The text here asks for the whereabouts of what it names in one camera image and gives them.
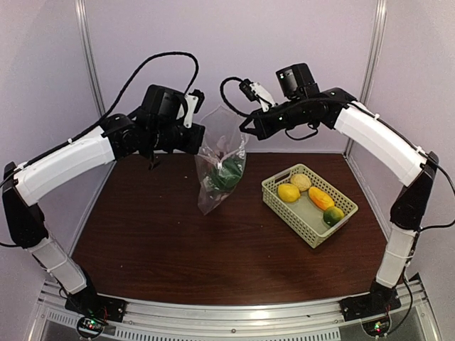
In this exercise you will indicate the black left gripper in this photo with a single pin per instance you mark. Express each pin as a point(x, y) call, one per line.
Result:
point(192, 145)

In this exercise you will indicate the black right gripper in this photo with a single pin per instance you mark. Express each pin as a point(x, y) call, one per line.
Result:
point(263, 130)

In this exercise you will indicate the clear zip top bag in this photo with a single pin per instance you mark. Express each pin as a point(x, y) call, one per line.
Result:
point(222, 139)

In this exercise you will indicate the toy bok choy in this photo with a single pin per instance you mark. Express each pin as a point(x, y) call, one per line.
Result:
point(227, 174)

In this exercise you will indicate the yellow toy lemon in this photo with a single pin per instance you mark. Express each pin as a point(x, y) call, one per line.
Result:
point(288, 192)

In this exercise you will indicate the orange toy mango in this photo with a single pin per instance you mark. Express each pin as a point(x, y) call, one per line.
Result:
point(321, 199)

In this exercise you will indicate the green yellow toy lime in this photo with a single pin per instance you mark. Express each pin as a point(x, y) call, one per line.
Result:
point(333, 215)

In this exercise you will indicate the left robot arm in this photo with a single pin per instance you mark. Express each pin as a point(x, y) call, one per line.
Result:
point(162, 122)

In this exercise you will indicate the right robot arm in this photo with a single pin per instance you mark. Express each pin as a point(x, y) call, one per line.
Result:
point(337, 109)

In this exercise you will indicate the beige toy walnut ball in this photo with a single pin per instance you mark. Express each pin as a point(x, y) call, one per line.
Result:
point(301, 181)

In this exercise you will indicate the green plastic basket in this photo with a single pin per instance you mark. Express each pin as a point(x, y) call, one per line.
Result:
point(303, 216)

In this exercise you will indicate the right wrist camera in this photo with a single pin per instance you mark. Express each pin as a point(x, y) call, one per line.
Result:
point(255, 92)

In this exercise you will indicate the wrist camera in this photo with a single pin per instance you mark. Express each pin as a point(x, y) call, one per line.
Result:
point(255, 92)
point(191, 105)

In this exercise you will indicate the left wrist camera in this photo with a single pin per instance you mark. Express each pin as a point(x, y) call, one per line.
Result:
point(191, 105)

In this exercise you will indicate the right aluminium frame post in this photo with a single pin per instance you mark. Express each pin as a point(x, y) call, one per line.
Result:
point(376, 41)

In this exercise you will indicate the aluminium frame post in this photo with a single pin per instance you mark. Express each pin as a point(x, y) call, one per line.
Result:
point(84, 30)
point(376, 41)

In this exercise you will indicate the left aluminium frame post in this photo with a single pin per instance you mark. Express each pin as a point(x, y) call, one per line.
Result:
point(84, 30)

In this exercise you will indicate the aluminium front rail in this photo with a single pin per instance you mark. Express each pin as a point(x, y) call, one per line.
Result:
point(148, 320)

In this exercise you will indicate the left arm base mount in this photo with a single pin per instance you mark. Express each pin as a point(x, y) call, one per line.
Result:
point(95, 318)

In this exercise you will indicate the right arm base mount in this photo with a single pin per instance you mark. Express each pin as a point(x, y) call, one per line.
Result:
point(373, 315)

